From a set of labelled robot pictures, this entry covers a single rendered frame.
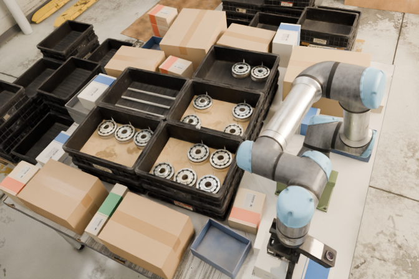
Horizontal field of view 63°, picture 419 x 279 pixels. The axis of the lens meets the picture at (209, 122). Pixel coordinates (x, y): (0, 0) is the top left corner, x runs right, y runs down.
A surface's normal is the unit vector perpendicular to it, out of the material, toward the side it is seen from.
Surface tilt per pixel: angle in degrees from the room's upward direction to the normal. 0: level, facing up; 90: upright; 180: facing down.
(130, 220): 0
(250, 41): 0
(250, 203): 0
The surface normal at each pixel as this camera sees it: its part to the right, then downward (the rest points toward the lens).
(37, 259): -0.12, -0.65
